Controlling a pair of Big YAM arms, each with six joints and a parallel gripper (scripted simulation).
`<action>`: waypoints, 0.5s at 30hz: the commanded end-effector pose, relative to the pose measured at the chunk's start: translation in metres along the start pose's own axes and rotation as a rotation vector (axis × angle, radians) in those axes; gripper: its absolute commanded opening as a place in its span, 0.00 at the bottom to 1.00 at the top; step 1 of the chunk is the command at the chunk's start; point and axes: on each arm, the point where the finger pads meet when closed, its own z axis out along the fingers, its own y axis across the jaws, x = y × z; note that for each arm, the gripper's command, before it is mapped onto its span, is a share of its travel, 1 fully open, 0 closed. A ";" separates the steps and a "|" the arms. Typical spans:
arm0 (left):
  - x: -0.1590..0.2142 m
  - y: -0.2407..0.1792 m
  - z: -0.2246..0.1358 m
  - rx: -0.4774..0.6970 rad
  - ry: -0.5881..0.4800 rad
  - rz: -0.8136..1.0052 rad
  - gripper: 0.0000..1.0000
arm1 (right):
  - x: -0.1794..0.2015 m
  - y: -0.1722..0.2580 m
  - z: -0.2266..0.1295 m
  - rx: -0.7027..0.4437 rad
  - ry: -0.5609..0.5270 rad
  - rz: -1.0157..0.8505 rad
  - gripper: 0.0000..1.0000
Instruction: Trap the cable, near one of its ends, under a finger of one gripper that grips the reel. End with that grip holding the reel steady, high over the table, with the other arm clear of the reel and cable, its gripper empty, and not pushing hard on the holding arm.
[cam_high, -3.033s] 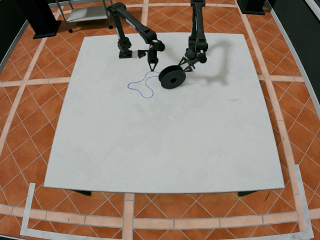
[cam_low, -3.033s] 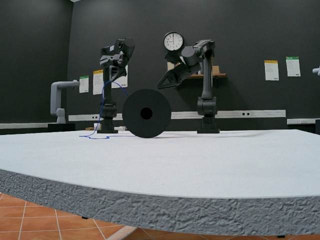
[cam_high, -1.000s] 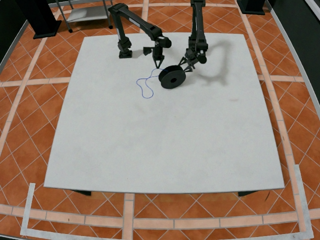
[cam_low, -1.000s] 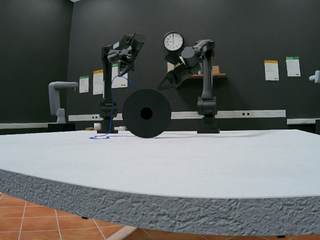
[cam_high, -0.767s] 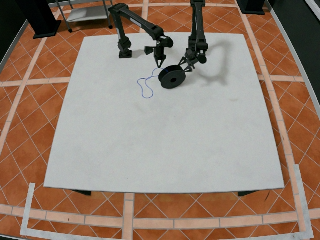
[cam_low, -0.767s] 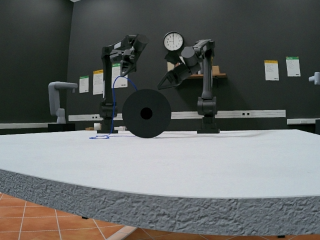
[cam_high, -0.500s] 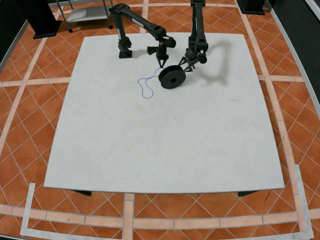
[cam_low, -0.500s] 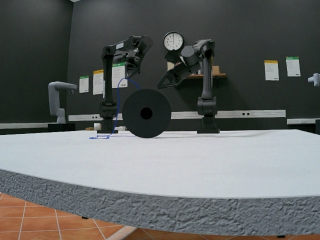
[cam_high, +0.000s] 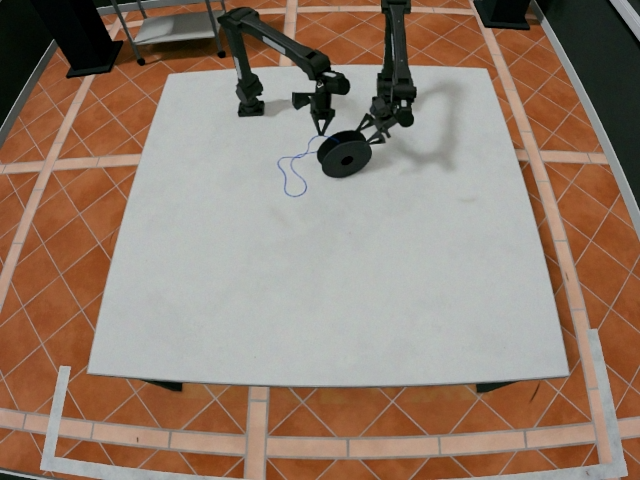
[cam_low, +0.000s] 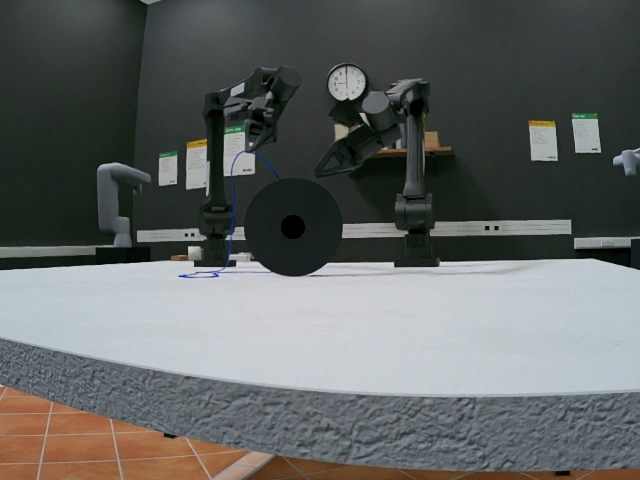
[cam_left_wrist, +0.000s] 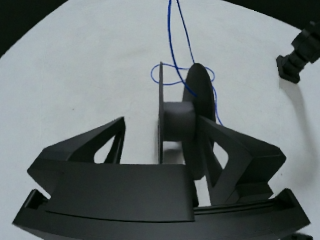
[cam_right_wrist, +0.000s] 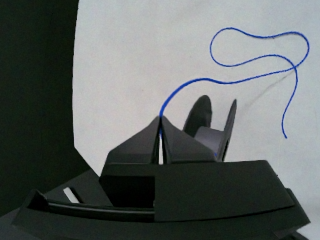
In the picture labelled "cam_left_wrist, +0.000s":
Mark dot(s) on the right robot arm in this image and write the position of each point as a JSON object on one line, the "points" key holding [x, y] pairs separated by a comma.
{"points": [[307, 43]]}

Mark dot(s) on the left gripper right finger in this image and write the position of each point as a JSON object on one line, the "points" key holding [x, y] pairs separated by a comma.
{"points": [[250, 160]]}

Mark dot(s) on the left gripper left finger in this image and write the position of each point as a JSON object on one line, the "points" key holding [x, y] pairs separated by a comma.
{"points": [[83, 147]]}

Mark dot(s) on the black cable reel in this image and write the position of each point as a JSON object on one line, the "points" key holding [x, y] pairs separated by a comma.
{"points": [[178, 123]]}

